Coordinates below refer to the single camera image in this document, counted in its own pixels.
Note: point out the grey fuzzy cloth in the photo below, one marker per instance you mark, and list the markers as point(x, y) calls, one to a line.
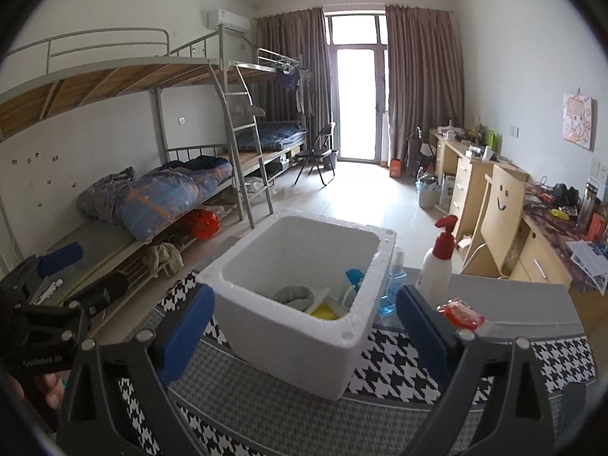
point(296, 297)

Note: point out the red plastic bag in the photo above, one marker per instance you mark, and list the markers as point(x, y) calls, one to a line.
point(201, 224)

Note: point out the white foam box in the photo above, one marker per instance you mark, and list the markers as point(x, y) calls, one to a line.
point(345, 264)

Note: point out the metal bunk bed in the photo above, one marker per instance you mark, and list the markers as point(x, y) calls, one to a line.
point(286, 101)
point(67, 128)

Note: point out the far metal bunk bed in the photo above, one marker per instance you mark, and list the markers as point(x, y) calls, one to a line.
point(286, 101)

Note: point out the white paper sheets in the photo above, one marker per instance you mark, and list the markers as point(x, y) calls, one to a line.
point(591, 261)

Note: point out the orange floor bag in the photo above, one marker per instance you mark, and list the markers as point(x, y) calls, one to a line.
point(395, 168)

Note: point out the red snack packet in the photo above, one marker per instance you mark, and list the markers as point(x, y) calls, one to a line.
point(460, 315)

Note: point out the white pump bottle red cap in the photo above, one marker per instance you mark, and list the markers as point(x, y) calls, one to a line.
point(435, 273)

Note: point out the houndstooth table mat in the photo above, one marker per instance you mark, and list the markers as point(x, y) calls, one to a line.
point(234, 409)

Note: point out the near wooden desk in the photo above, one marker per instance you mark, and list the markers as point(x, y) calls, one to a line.
point(545, 257)

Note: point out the blue liquid spray bottle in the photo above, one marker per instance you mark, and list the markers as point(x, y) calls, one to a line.
point(397, 277)

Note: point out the balcony glass door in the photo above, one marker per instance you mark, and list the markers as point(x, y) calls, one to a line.
point(358, 51)

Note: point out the person's left hand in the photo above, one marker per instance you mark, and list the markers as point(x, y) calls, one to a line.
point(50, 386)

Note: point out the white air conditioner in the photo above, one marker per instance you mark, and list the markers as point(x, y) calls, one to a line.
point(231, 21)

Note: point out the black folding chair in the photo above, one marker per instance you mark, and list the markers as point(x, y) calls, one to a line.
point(320, 154)

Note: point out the wooden smiley face chair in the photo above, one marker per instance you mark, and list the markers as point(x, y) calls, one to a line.
point(497, 226)

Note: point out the cartoon wall picture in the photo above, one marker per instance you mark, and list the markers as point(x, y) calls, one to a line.
point(577, 120)

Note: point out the far wooden desk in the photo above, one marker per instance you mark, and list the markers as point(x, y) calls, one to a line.
point(468, 180)

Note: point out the right brown curtain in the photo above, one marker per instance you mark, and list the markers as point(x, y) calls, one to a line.
point(426, 86)

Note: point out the wooden desk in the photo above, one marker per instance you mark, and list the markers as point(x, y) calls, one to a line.
point(545, 257)
point(468, 180)

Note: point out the grey bucket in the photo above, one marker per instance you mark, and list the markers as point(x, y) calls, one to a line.
point(428, 191)

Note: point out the near metal bunk bed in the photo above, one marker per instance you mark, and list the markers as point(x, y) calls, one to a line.
point(67, 128)

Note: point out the blue patterned quilt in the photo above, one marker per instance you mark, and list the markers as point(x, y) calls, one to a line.
point(148, 204)

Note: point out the left brown curtain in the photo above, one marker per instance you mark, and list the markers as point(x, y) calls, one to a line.
point(314, 29)

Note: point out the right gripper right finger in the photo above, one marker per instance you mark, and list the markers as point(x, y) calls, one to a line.
point(516, 419)

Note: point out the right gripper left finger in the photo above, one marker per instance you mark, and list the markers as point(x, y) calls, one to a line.
point(94, 418)

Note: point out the brown curtain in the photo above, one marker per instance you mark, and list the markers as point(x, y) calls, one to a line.
point(426, 86)
point(314, 29)

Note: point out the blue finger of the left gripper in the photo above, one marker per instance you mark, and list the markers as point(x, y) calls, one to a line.
point(58, 260)

